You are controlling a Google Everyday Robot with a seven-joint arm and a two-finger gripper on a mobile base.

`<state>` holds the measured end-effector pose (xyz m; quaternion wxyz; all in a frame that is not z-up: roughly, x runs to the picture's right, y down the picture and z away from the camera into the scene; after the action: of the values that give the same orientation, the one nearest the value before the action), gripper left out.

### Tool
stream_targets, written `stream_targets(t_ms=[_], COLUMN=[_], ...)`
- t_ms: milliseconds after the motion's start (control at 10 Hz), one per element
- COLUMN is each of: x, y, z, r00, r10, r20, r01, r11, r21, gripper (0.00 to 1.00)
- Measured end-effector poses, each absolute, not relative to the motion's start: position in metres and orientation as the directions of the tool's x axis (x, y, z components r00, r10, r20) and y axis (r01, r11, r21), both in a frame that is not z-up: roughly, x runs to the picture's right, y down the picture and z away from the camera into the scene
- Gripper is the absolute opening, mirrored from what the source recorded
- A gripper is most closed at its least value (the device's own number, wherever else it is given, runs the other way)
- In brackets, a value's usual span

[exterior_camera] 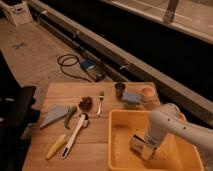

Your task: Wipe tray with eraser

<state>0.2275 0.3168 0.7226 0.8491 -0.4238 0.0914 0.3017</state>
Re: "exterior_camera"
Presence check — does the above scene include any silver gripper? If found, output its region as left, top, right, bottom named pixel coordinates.
left=129, top=135, right=155, bottom=160

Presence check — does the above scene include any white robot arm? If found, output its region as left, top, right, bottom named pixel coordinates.
left=129, top=103, right=213, bottom=160

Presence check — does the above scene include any yellow plastic tray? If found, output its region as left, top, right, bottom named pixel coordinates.
left=108, top=110, right=205, bottom=171

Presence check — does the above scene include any orange wooden cup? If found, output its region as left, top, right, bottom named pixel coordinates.
left=139, top=86, right=156, bottom=102

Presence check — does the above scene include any dark small cup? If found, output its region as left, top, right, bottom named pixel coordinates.
left=115, top=82, right=126, bottom=99

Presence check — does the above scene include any silver metal fork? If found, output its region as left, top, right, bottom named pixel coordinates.
left=97, top=91, right=104, bottom=117

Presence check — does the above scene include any green pepper toy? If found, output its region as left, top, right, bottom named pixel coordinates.
left=64, top=106, right=77, bottom=129

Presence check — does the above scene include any yellow banana toy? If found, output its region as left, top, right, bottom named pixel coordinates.
left=45, top=134, right=67, bottom=160

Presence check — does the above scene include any blue black power box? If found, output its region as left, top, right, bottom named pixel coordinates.
left=80, top=59, right=105, bottom=82

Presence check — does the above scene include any grey folded cloth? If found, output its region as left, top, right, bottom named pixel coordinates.
left=40, top=105, right=69, bottom=129

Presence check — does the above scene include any black chair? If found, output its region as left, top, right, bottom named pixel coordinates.
left=0, top=50, right=40, bottom=171

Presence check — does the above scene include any white storage box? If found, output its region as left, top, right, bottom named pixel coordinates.
left=0, top=0, right=33, bottom=27

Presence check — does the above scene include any black cable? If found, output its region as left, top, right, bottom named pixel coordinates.
left=56, top=53, right=93, bottom=83

